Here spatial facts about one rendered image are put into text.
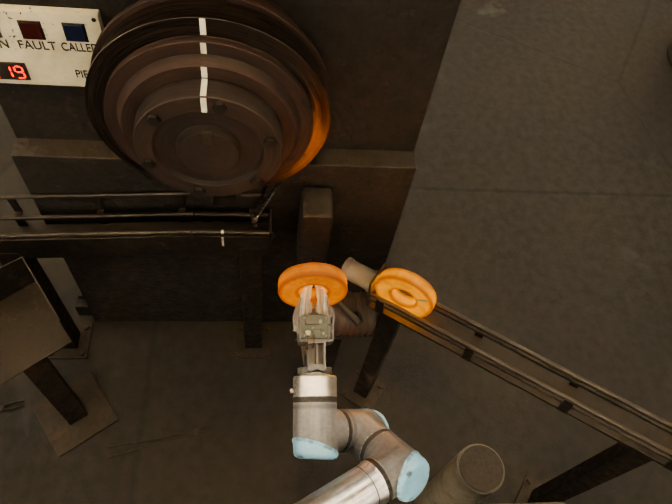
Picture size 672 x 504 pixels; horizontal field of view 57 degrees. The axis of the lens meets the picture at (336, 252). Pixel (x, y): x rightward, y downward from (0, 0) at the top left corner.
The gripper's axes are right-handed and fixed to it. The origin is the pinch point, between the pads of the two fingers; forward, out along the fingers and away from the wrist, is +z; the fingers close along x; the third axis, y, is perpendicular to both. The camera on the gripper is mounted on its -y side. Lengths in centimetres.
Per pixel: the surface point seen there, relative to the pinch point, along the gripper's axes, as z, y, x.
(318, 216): 19.0, -10.4, -2.2
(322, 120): 28.4, 20.8, -0.1
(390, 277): 3.6, -9.1, -19.3
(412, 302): -1.1, -15.9, -26.2
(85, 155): 31, -7, 53
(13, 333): -8, -24, 70
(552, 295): 17, -92, -102
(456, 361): -9, -85, -59
